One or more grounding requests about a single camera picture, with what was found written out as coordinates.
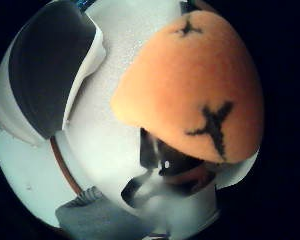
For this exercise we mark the orange soft toy black crosses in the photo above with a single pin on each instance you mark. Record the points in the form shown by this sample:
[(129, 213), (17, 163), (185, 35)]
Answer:
[(193, 83)]

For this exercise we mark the grey knitted garment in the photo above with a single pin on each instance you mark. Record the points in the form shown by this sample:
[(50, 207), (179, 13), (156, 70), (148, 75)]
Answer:
[(100, 218)]

